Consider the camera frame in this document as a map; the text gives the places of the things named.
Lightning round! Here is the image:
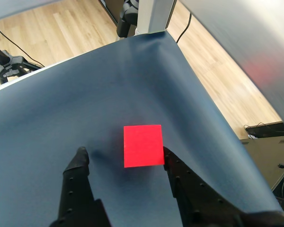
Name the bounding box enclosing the black flat device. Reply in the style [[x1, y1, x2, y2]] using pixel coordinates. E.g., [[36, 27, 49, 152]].
[[243, 121, 284, 140]]

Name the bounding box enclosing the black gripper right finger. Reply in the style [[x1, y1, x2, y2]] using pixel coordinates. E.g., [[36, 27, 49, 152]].
[[163, 146, 284, 227]]

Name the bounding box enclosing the gripper black left finger with grey tip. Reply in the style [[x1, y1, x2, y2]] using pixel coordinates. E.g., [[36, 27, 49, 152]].
[[49, 146, 109, 227]]

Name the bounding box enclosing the black tripod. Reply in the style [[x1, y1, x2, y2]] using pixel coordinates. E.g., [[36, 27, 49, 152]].
[[0, 42, 43, 85]]

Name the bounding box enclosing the white square post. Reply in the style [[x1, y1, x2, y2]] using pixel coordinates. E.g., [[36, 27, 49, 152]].
[[134, 0, 177, 35]]

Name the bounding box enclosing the grey metal bar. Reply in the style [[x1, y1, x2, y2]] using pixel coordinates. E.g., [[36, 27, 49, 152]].
[[0, 0, 60, 25], [179, 0, 284, 133]]

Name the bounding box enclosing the beige cabinet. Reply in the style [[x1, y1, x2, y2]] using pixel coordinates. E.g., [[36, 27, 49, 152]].
[[240, 134, 284, 191]]

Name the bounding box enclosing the black stand base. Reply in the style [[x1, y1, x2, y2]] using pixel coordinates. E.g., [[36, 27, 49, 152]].
[[115, 0, 140, 39]]

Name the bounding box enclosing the red cube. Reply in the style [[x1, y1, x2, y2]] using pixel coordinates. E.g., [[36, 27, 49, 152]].
[[123, 124, 166, 169]]

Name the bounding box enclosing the thin black floor cable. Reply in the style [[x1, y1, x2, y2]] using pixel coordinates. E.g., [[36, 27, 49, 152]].
[[176, 12, 193, 44], [0, 23, 46, 67]]

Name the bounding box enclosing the dark grey-blue mat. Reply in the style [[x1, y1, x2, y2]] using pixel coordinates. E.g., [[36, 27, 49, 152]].
[[0, 31, 284, 227]]

